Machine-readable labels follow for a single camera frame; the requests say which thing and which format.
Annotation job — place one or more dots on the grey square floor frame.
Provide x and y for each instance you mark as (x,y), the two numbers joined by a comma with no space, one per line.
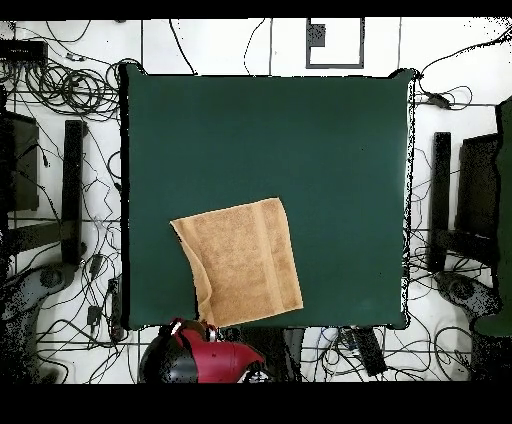
(336,65)

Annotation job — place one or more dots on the black power strip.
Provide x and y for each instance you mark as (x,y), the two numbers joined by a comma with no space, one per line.
(116,316)

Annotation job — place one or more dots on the dark green table cloth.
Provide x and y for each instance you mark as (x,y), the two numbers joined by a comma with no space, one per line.
(240,140)

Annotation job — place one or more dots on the black rectangular box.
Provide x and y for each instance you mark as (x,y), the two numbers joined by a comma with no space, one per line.
(22,51)

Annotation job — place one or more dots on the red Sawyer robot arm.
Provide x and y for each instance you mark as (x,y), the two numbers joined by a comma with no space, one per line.
(224,360)

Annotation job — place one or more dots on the tan terry towel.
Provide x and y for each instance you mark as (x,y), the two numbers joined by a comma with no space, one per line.
(248,260)

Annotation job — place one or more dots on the black floor beam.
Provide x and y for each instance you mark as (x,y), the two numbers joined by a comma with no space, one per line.
(440,192)
(72,192)

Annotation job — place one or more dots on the small black power adapter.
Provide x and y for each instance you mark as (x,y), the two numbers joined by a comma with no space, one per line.
(94,316)
(96,264)

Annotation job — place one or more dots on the dark grey square box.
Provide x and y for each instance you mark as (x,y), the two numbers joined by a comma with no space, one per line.
(316,35)

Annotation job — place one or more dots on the dark green hanging cloth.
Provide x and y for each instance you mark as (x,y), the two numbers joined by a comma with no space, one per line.
(504,200)

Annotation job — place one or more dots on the black rectangular floor block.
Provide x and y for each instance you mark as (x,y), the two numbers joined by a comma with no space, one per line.
(370,352)

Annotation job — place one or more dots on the black panel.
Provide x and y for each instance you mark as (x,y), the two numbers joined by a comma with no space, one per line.
(24,168)
(478,188)

